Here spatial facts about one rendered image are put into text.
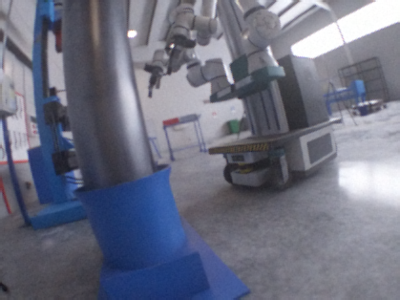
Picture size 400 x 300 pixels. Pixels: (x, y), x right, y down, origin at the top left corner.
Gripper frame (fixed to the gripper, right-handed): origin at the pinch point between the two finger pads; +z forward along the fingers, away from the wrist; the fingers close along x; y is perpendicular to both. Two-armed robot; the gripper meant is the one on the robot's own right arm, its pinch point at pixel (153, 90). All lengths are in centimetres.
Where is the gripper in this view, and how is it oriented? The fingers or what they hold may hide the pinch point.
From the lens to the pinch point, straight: 135.2
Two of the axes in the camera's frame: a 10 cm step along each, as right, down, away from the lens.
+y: 8.4, 1.7, 5.2
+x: -5.5, 2.0, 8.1
